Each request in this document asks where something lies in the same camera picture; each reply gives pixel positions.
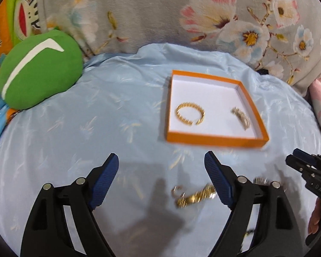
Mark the silver wristwatch dark dial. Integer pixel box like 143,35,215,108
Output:
253,176,286,191

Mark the white pearl bracelet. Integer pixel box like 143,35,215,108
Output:
230,106,252,131

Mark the gold wristwatch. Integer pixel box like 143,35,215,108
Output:
174,184,217,209

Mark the gold woven bangle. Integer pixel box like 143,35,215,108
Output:
175,102,205,126

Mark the person's right hand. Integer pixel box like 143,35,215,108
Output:
308,198,321,235

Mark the orange shallow box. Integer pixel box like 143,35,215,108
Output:
166,70,269,148

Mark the grey floral blanket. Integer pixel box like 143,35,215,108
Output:
38,0,321,94

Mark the light blue satin cloth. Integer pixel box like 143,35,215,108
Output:
0,44,321,256

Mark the green plush pillow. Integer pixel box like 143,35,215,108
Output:
0,30,83,110

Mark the colourful cartoon bedsheet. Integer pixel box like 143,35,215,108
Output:
0,0,41,109

